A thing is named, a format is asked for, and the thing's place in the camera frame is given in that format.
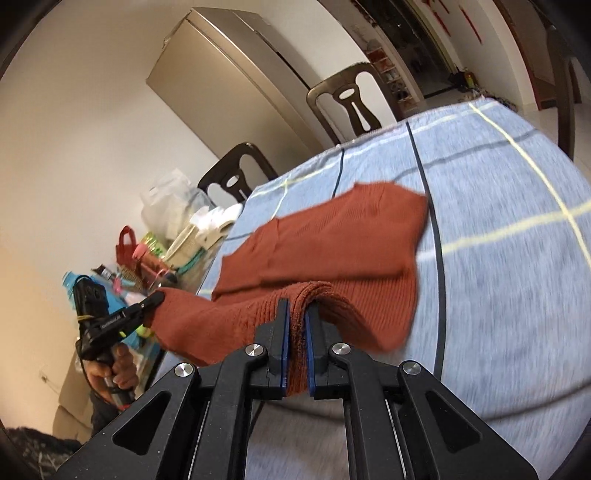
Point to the shoe rack with shoes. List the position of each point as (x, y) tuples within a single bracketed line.
[(395, 73)]

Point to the rust red knit sweater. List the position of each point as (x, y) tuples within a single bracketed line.
[(355, 255)]

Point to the dark chair far left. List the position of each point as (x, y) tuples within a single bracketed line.
[(229, 175)]

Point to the dark chair right side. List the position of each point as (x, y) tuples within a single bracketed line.
[(561, 58)]

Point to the red Chinese knot decoration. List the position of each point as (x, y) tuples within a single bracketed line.
[(453, 19)]

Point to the beige refrigerator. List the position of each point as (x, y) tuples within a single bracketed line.
[(225, 74)]

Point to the person's left hand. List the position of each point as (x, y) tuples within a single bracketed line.
[(123, 373)]

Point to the red small bag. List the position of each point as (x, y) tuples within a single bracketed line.
[(125, 248)]

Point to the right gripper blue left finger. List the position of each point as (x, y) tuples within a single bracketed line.
[(278, 351)]

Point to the white tissue box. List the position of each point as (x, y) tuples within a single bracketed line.
[(217, 218)]

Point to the blue checked table cloth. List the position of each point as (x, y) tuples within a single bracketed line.
[(503, 315)]

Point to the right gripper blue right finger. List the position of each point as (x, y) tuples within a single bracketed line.
[(317, 334)]

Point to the white plastic bag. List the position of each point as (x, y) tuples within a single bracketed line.
[(169, 203)]

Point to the cream woven basket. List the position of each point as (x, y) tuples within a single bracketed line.
[(183, 248)]

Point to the dark chair at far end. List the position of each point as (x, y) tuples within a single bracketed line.
[(344, 90)]

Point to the black tracking camera box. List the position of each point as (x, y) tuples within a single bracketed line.
[(90, 299)]

